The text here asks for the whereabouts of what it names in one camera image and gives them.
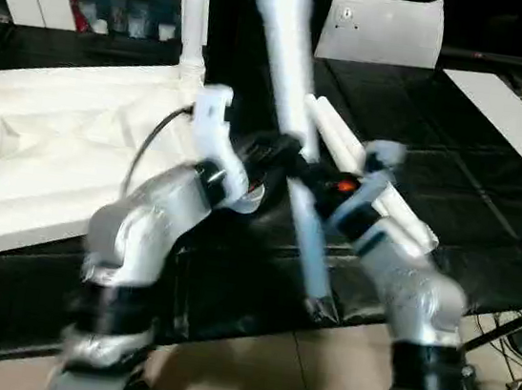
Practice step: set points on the white plastic table leg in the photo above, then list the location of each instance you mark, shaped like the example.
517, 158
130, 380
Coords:
402, 218
194, 13
294, 55
335, 142

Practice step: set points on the white plastic table top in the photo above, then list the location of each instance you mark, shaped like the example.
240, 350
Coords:
48, 129

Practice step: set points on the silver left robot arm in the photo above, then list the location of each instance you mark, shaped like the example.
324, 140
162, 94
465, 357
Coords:
140, 237

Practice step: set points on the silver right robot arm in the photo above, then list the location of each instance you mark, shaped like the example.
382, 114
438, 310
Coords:
420, 303

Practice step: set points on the black work mat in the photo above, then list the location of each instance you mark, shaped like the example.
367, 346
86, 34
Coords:
472, 204

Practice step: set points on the white plastic bag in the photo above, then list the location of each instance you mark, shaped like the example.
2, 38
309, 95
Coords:
384, 28

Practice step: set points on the flat white board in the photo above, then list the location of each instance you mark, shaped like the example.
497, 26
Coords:
520, 128

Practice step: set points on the black floor stand bar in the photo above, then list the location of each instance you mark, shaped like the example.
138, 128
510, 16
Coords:
507, 333

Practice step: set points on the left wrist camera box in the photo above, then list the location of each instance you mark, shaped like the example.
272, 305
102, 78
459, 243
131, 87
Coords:
214, 131

